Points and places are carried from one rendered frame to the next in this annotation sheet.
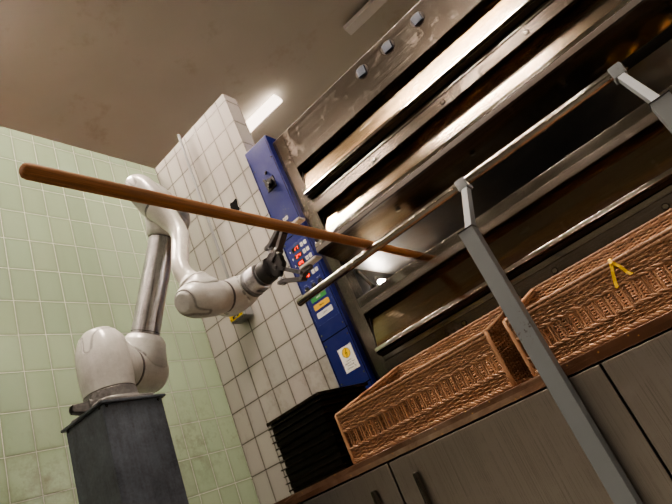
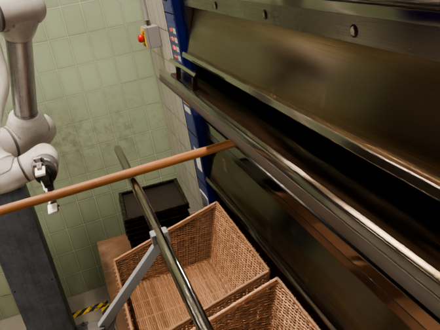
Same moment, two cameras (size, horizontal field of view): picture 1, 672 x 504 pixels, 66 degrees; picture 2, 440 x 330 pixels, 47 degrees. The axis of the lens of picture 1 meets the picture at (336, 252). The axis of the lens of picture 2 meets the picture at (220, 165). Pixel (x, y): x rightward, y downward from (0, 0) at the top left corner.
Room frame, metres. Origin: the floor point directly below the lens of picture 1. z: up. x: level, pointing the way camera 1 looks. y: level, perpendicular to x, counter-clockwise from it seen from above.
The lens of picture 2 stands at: (0.73, -1.37, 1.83)
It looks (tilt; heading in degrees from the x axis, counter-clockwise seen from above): 24 degrees down; 45
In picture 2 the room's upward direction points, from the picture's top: 10 degrees counter-clockwise
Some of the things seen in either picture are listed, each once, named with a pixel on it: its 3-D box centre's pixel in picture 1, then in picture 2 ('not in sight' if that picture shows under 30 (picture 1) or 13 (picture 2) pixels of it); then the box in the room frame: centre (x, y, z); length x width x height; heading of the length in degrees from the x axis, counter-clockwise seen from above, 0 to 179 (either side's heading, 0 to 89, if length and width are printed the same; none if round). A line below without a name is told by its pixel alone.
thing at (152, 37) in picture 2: (239, 310); (150, 36); (2.33, 0.54, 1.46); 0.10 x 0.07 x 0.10; 60
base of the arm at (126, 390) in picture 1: (106, 403); not in sight; (1.50, 0.83, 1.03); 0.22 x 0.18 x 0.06; 152
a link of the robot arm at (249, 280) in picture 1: (257, 279); (44, 168); (1.49, 0.26, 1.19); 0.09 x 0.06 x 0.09; 151
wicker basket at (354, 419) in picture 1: (442, 374); (186, 281); (1.68, -0.14, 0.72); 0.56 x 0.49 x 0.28; 60
